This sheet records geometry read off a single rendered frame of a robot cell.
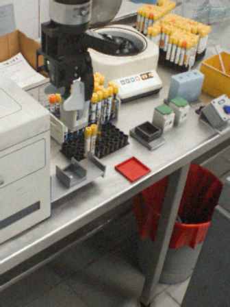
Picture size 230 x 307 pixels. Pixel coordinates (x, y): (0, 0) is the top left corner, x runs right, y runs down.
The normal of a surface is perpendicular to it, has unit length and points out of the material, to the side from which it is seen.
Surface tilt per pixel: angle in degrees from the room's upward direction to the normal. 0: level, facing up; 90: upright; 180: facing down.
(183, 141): 0
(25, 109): 0
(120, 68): 90
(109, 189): 0
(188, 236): 96
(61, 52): 90
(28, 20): 90
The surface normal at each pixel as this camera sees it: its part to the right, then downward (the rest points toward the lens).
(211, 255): -0.74, 0.38
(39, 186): 0.66, 0.53
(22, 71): 0.11, -0.76
